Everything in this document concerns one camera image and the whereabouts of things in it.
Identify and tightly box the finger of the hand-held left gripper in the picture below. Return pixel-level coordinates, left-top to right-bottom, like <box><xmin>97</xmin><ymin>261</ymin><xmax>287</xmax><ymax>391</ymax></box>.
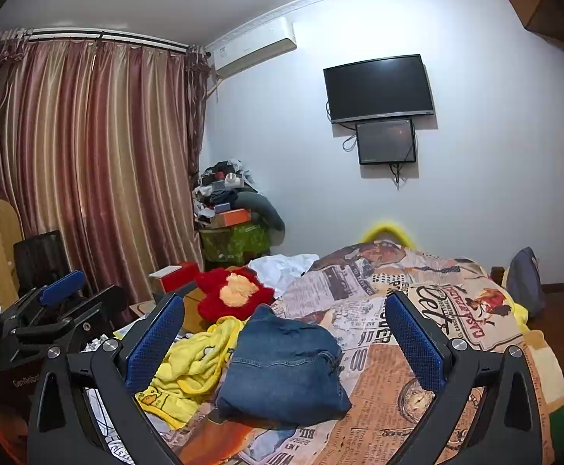
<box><xmin>18</xmin><ymin>270</ymin><xmax>88</xmax><ymax>318</ymax></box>
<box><xmin>1</xmin><ymin>285</ymin><xmax>129</xmax><ymax>350</ymax></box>

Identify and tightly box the orange box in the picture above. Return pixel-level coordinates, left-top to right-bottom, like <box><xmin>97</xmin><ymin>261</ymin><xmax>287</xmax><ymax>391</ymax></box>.
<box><xmin>214</xmin><ymin>208</ymin><xmax>251</xmax><ymax>227</ymax></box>

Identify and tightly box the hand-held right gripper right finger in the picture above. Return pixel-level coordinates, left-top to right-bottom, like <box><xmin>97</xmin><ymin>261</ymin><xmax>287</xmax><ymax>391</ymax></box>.
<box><xmin>383</xmin><ymin>291</ymin><xmax>545</xmax><ymax>465</ymax></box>

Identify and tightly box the yellow fuzzy bed end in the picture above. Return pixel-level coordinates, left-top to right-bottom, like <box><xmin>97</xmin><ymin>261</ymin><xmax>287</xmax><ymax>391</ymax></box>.
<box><xmin>362</xmin><ymin>221</ymin><xmax>413</xmax><ymax>248</ymax></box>

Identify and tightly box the white cloth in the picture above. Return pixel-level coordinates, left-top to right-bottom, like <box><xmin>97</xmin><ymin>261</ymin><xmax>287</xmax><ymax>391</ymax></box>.
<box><xmin>248</xmin><ymin>253</ymin><xmax>319</xmax><ymax>296</ymax></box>

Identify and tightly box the red plush toy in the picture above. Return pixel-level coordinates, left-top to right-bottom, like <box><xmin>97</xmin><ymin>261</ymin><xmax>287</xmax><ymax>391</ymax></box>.
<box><xmin>196</xmin><ymin>267</ymin><xmax>275</xmax><ymax>321</ymax></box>

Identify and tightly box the black chair back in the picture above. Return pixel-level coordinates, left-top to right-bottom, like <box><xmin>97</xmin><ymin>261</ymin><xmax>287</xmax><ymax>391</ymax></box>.
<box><xmin>13</xmin><ymin>230</ymin><xmax>67</xmax><ymax>294</ymax></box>

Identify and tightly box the yellow fleece blanket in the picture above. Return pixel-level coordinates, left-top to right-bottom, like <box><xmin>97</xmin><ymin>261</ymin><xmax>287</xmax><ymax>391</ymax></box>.
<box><xmin>134</xmin><ymin>316</ymin><xmax>244</xmax><ymax>429</ymax></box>

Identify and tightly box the small black monitor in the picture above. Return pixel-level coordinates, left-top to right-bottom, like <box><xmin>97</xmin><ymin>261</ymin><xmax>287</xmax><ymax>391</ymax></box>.
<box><xmin>356</xmin><ymin>119</ymin><xmax>417</xmax><ymax>165</ymax></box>

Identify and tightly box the blue denim jacket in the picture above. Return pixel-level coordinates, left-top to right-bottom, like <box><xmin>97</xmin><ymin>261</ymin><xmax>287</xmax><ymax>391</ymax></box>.
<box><xmin>214</xmin><ymin>304</ymin><xmax>353</xmax><ymax>429</ymax></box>

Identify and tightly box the newspaper printed blanket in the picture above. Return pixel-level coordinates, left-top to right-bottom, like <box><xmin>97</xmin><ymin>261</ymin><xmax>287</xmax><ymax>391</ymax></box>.
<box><xmin>166</xmin><ymin>241</ymin><xmax>564</xmax><ymax>465</ymax></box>

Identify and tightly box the dark blue backpack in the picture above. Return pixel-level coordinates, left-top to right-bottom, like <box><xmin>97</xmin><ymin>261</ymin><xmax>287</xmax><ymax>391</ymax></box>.
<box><xmin>505</xmin><ymin>247</ymin><xmax>547</xmax><ymax>320</ymax></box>

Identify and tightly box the pile of clutter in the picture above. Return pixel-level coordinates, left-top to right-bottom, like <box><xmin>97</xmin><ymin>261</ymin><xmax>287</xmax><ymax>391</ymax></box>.
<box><xmin>192</xmin><ymin>159</ymin><xmax>258</xmax><ymax>226</ymax></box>

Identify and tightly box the grey cushion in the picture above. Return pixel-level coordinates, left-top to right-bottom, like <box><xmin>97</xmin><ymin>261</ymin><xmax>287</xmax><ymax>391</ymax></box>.
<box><xmin>236</xmin><ymin>191</ymin><xmax>285</xmax><ymax>233</ymax></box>

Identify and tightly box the white air conditioner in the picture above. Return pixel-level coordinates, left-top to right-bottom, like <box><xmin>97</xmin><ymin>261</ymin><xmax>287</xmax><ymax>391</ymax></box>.
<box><xmin>209</xmin><ymin>17</ymin><xmax>297</xmax><ymax>78</ymax></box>

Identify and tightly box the striped brown curtain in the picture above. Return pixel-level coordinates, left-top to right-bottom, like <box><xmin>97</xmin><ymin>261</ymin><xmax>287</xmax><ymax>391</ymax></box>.
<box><xmin>0</xmin><ymin>29</ymin><xmax>210</xmax><ymax>320</ymax></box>

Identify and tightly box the brown cardboard box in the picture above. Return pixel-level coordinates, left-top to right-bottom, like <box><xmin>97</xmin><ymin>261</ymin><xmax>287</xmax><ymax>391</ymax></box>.
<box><xmin>180</xmin><ymin>288</ymin><xmax>206</xmax><ymax>332</ymax></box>

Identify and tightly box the green covered cabinet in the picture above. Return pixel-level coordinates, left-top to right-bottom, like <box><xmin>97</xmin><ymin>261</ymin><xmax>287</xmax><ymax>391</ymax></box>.
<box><xmin>199</xmin><ymin>223</ymin><xmax>270</xmax><ymax>272</ymax></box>

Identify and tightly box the red box with white lid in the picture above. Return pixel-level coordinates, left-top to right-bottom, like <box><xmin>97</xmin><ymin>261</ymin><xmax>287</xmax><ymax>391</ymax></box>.
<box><xmin>149</xmin><ymin>262</ymin><xmax>200</xmax><ymax>294</ymax></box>

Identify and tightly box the large black television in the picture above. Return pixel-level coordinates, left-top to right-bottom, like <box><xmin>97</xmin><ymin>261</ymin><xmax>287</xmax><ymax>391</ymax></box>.
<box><xmin>323</xmin><ymin>54</ymin><xmax>435</xmax><ymax>124</ymax></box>

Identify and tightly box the curtain rod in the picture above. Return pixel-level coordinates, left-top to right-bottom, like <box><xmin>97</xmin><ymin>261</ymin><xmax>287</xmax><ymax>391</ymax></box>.
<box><xmin>0</xmin><ymin>26</ymin><xmax>205</xmax><ymax>55</ymax></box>

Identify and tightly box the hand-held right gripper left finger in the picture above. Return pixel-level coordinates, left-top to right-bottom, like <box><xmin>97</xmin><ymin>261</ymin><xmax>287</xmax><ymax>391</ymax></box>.
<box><xmin>26</xmin><ymin>292</ymin><xmax>186</xmax><ymax>465</ymax></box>

